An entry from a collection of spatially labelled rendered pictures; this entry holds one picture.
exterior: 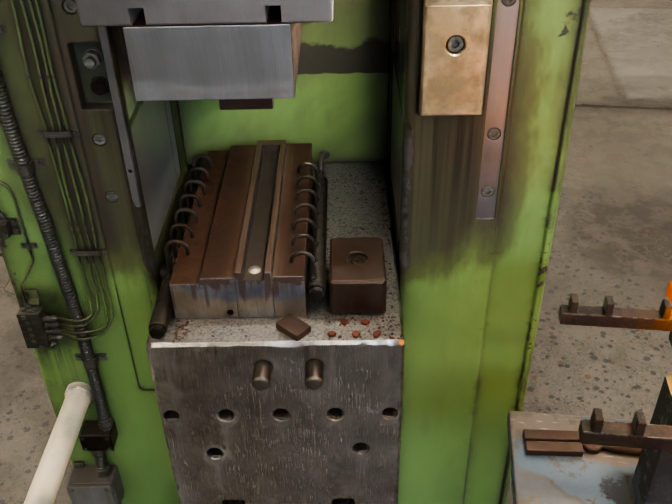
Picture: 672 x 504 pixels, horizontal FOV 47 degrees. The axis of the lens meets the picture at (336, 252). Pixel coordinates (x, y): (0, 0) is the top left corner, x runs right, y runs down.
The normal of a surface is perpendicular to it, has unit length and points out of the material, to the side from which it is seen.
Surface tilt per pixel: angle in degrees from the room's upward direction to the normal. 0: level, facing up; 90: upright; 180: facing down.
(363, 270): 0
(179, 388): 90
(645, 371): 0
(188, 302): 90
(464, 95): 90
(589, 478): 0
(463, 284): 90
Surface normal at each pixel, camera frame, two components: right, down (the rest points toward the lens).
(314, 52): 0.00, 0.58
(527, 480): -0.02, -0.82
